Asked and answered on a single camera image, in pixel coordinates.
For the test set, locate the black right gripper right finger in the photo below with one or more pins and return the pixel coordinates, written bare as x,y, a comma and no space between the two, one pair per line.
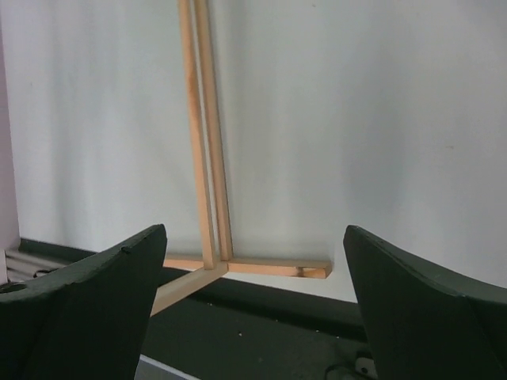
422,320

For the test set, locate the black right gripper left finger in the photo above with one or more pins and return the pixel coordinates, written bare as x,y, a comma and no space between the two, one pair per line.
87,320

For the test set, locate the wooden clothes rack stand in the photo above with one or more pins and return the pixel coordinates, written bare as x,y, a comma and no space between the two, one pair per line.
210,179

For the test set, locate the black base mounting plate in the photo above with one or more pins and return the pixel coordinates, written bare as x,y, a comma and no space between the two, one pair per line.
235,330

